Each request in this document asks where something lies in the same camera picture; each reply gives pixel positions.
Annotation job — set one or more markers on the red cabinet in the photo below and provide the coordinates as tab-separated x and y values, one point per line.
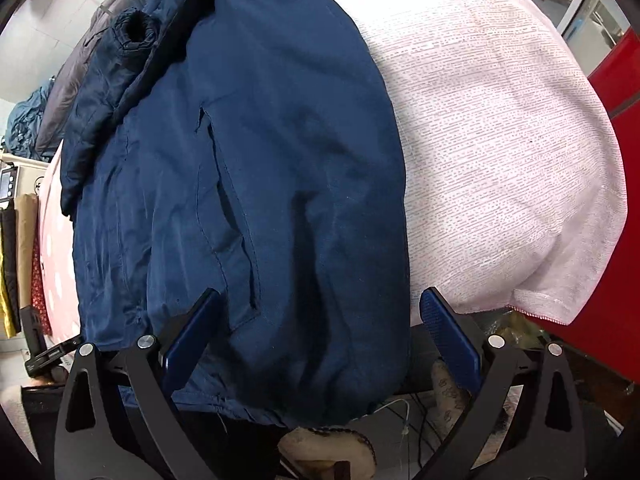
617	90

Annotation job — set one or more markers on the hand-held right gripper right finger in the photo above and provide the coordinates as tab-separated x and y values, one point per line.
447	335

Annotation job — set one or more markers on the pink polka-dot blanket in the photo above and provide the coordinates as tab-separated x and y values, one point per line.
500	160

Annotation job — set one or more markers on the gold fabric roll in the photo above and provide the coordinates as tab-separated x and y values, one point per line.
6	310

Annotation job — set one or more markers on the navy blue jacket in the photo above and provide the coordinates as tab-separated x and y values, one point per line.
250	185

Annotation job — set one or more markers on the red patterned fabric roll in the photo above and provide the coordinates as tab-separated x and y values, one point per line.
40	290

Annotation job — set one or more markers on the crumpled blue cloth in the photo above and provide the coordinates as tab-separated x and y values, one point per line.
25	120

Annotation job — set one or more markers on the beige fabric roll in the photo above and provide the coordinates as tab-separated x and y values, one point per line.
26	245

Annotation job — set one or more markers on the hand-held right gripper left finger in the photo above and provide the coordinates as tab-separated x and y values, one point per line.
192	340

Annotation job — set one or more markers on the grey duvet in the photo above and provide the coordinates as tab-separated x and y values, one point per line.
70	95

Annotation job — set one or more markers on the black fabric roll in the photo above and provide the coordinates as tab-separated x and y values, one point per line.
9	260

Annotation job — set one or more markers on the white machine with display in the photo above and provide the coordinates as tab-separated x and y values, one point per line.
27	180

